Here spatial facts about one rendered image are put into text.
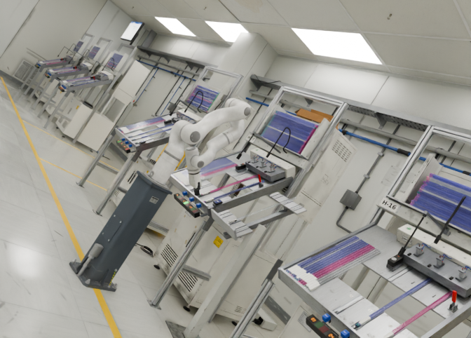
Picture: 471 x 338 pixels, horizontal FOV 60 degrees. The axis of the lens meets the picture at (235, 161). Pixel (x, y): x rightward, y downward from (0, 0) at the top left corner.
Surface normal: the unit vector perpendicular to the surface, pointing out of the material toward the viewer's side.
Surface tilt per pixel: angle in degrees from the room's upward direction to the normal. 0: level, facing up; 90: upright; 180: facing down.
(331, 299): 44
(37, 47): 90
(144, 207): 90
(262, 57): 90
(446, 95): 90
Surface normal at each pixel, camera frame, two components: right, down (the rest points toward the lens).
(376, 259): -0.07, -0.91
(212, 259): -0.66, -0.44
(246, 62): 0.52, 0.31
